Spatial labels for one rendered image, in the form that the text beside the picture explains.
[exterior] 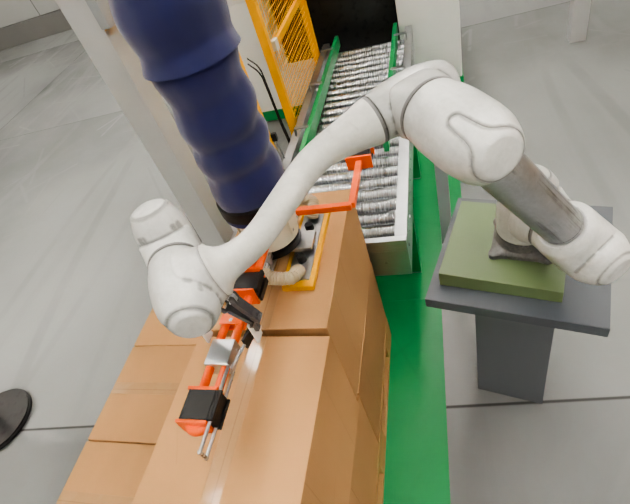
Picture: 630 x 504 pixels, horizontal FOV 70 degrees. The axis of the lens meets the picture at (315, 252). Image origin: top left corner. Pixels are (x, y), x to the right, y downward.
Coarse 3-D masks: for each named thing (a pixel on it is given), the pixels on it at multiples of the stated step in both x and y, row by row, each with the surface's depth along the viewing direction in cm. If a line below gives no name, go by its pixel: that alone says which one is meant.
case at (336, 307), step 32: (320, 192) 165; (352, 224) 160; (288, 256) 145; (352, 256) 156; (320, 288) 132; (352, 288) 153; (288, 320) 127; (320, 320) 124; (352, 320) 150; (352, 352) 147; (352, 384) 144
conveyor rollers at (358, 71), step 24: (360, 48) 350; (384, 48) 338; (336, 72) 336; (360, 72) 324; (384, 72) 313; (336, 96) 304; (360, 96) 299; (336, 168) 246; (384, 168) 232; (312, 192) 237; (360, 192) 224; (384, 192) 219; (360, 216) 211; (384, 216) 207
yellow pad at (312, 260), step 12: (324, 216) 152; (300, 228) 151; (312, 228) 147; (324, 228) 148; (324, 240) 145; (300, 252) 142; (312, 252) 140; (288, 264) 140; (300, 264) 138; (312, 264) 137; (312, 276) 134; (288, 288) 134; (300, 288) 132; (312, 288) 132
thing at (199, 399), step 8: (192, 392) 100; (200, 392) 99; (208, 392) 99; (192, 400) 98; (200, 400) 98; (208, 400) 97; (184, 408) 97; (192, 408) 97; (200, 408) 96; (208, 408) 96; (184, 416) 96; (192, 416) 95; (200, 416) 95; (184, 424) 96; (192, 424) 95; (200, 424) 94; (208, 432) 97
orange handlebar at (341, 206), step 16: (352, 192) 137; (304, 208) 138; (320, 208) 136; (336, 208) 135; (224, 320) 114; (240, 320) 112; (224, 336) 111; (240, 336) 111; (208, 368) 105; (224, 368) 104; (208, 384) 103; (224, 384) 102; (192, 432) 95
